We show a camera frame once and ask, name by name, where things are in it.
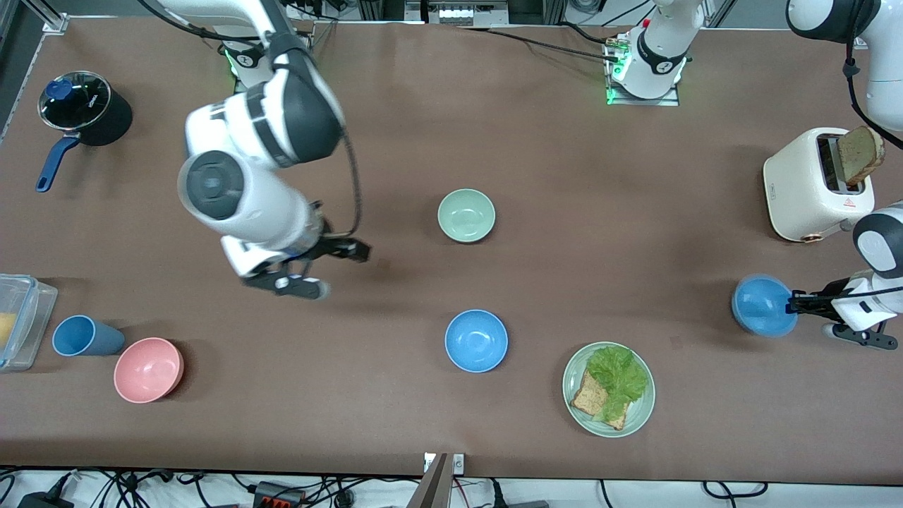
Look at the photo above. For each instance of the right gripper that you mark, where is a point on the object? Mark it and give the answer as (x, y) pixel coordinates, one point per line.
(329, 245)

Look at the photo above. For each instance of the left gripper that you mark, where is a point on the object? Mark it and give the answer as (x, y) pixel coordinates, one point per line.
(831, 295)

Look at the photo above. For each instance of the blue bowl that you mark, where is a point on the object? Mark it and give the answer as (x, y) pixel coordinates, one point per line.
(476, 341)
(762, 307)

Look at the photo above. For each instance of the light green bowl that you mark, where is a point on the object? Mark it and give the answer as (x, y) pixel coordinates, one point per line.
(465, 215)

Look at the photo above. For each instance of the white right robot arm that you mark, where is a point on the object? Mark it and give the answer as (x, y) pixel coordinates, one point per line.
(240, 204)

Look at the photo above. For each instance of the pink bowl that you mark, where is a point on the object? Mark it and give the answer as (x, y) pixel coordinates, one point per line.
(147, 370)

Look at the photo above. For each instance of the cream white toaster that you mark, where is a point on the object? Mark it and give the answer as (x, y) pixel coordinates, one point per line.
(797, 190)

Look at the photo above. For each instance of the brown toast slice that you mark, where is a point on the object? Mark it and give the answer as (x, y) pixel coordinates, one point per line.
(861, 152)

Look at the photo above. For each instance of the light green plate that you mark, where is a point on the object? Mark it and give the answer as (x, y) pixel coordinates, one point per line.
(638, 413)

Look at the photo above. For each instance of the green lettuce leaf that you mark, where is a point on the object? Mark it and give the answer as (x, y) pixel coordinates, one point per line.
(617, 374)

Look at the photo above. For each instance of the brown bread slice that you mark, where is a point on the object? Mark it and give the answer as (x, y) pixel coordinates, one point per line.
(585, 398)

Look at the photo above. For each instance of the black orange power strip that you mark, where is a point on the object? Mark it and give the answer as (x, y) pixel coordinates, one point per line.
(279, 497)

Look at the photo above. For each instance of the silver control box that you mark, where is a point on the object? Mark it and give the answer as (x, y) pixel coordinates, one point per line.
(458, 13)

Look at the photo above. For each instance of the blue cup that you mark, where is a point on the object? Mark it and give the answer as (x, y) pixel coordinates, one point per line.
(88, 337)

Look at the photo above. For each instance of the glass lid with blue knob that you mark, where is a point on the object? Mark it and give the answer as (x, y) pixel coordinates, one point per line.
(77, 102)

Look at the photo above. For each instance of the clear plastic container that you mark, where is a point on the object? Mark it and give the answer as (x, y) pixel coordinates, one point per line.
(32, 310)

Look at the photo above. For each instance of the yellow food item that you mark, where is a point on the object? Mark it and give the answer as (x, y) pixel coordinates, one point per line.
(5, 330)

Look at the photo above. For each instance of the black power adapter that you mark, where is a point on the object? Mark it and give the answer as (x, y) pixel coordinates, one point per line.
(42, 502)

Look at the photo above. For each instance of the grey metal camera post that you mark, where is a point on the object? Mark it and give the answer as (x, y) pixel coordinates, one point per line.
(432, 487)

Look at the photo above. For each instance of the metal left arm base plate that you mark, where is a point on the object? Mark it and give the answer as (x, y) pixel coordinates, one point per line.
(642, 101)

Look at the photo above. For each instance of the aluminium corner bracket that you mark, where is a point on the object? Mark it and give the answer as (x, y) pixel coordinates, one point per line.
(55, 23)

